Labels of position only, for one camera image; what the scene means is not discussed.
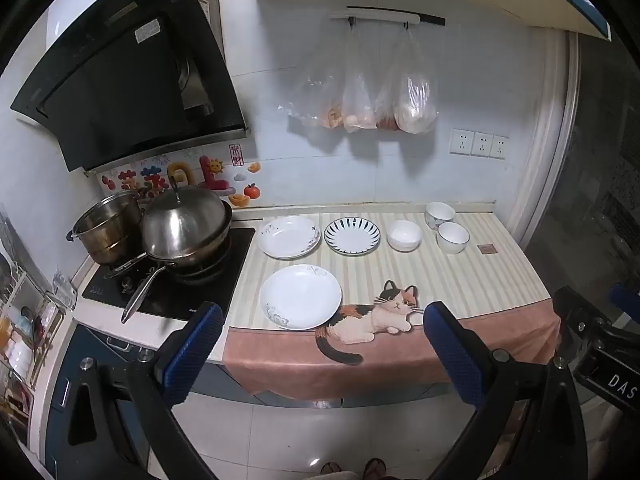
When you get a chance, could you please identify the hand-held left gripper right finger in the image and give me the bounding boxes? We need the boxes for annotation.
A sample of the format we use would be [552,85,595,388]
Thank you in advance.
[422,301,588,480]

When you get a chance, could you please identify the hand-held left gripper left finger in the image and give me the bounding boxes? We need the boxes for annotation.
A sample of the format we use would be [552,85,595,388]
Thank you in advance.
[50,301,226,480]

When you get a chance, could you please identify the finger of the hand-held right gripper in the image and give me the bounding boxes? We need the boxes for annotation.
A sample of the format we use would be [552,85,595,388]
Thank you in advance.
[552,286,609,367]
[606,282,640,332]

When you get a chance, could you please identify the blue rim white bowl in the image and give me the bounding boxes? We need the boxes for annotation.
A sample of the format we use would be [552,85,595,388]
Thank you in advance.
[436,222,471,256]

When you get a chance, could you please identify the cat print striped tablecloth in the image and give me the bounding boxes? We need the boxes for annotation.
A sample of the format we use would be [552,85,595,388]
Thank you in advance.
[222,212,563,403]

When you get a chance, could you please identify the black glass cooktop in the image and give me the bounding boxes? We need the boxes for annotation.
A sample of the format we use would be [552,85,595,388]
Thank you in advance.
[81,227,257,321]

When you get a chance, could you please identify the steel wok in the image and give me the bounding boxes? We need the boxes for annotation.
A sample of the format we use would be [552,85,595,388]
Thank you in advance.
[102,202,236,325]

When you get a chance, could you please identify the blue lower cabinet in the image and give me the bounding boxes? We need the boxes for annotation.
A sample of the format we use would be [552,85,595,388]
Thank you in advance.
[45,324,453,480]

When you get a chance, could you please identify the large white plate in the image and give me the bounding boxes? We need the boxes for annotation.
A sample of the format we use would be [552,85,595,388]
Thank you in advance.
[259,265,343,331]

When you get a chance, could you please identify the glass sliding door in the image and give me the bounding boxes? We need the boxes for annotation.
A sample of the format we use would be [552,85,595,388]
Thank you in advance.
[520,35,640,311]

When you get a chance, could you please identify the steel wok lid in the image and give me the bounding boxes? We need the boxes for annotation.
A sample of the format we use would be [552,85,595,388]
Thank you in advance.
[141,175,232,258]

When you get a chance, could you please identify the plain white bowl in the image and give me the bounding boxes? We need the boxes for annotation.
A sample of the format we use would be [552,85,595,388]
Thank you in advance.
[386,220,422,253]

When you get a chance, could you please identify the floral print white plate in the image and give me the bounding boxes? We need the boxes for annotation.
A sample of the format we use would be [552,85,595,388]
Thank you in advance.
[257,216,322,261]

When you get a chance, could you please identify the steel stockpot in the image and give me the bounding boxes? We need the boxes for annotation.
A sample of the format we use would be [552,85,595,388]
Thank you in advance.
[67,191,148,266]

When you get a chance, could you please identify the striped rim white plate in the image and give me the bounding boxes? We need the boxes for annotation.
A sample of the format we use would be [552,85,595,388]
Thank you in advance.
[324,216,383,255]

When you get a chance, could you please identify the white storage rack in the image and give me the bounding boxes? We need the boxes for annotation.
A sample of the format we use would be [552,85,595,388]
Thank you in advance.
[0,205,77,443]

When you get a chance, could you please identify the clear plastic bag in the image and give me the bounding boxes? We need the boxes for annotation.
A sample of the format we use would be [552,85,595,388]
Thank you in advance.
[392,25,439,135]
[374,35,401,131]
[342,27,379,134]
[279,27,351,129]

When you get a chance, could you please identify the black range hood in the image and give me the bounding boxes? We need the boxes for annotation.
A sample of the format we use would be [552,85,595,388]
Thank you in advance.
[10,0,251,173]

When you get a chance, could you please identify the colourful wall stickers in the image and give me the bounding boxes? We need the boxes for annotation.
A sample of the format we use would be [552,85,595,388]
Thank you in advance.
[100,144,263,208]

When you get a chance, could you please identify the white door frame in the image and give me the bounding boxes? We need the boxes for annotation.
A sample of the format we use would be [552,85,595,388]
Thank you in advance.
[505,27,582,250]

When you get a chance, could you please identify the white wall hook rail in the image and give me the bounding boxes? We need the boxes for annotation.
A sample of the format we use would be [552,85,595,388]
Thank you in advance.
[328,6,446,28]

